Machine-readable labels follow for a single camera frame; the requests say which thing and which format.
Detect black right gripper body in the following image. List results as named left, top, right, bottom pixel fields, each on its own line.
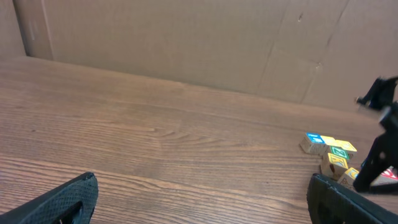
left=355, top=76, right=397, bottom=131

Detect yellow wooden block left top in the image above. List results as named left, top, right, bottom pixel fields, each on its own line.
left=318, top=136, right=335, bottom=156

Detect yellow wooden block lower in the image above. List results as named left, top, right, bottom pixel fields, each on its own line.
left=337, top=167, right=359, bottom=191

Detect red letter wooden block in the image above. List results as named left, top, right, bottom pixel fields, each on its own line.
left=371, top=167, right=397, bottom=186

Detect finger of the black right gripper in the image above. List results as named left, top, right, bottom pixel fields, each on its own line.
left=353, top=132, right=397, bottom=193

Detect brown cardboard backdrop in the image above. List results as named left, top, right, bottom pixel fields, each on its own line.
left=1, top=0, right=397, bottom=111

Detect yellow wooden block far top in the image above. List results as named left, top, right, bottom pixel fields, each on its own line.
left=335, top=140, right=357, bottom=159

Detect yellow wooden block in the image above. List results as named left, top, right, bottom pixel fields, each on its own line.
left=335, top=140, right=357, bottom=159
left=337, top=167, right=359, bottom=191
left=320, top=152, right=349, bottom=180
left=318, top=136, right=335, bottom=156

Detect green letter wooden block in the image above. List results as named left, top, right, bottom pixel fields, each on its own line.
left=323, top=146, right=351, bottom=160

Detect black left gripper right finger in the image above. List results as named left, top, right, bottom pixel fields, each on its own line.
left=307, top=174, right=397, bottom=224

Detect blue letter wooden block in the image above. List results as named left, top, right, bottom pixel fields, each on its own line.
left=299, top=133, right=326, bottom=156

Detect yellow wooden block upper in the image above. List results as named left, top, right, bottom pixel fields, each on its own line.
left=320, top=152, right=349, bottom=180

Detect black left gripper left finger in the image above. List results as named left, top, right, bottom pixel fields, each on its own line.
left=1, top=172, right=99, bottom=224

